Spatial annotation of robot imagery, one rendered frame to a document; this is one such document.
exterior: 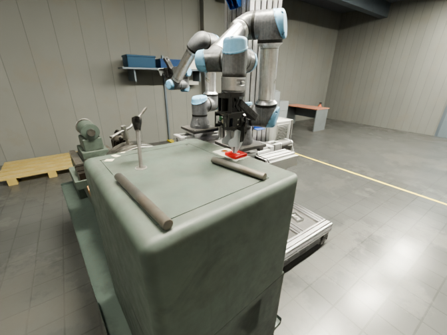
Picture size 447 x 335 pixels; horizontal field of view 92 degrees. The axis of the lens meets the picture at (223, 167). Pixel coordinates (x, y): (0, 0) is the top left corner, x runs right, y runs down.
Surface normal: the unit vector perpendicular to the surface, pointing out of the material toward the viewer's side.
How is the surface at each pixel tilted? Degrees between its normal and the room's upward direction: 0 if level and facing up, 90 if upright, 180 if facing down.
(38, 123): 90
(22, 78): 90
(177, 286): 90
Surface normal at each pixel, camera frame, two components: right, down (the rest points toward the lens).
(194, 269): 0.64, 0.31
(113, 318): 0.01, -0.92
